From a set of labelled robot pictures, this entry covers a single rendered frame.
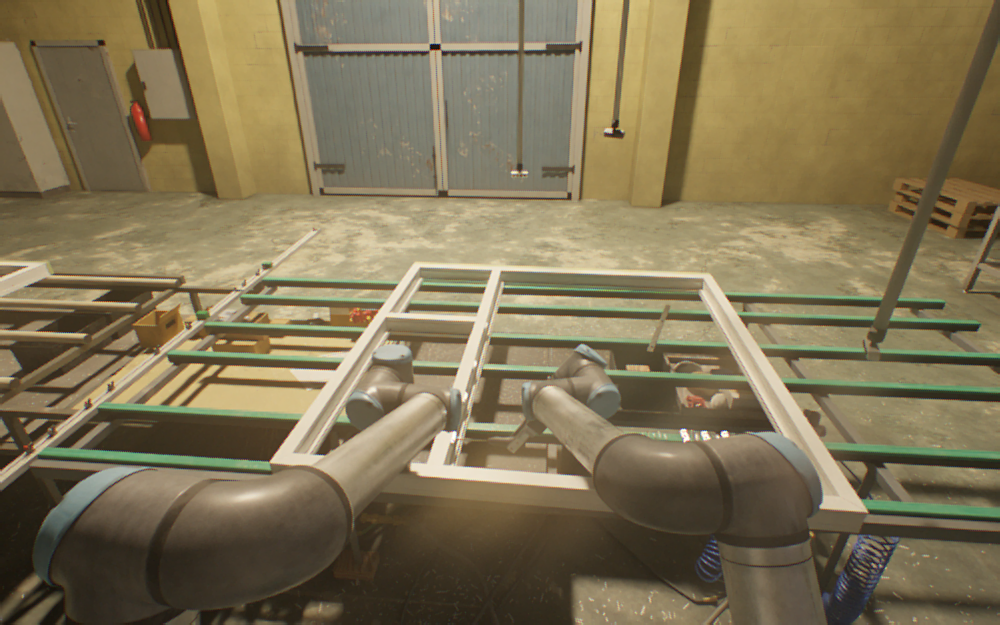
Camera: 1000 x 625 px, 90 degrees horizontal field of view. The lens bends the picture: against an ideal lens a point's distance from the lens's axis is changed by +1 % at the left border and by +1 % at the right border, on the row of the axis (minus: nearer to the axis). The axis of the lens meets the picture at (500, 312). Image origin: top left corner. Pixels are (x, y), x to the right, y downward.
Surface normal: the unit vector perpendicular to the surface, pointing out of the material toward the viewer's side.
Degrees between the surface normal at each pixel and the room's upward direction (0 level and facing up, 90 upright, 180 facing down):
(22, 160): 90
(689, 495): 55
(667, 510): 79
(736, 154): 90
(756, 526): 60
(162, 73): 90
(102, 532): 42
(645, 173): 90
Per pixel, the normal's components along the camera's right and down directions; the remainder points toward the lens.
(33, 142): 1.00, 0.04
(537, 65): -0.09, 0.45
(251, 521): 0.43, -0.57
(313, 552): 0.79, 0.18
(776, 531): -0.14, -0.17
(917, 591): 0.00, -0.89
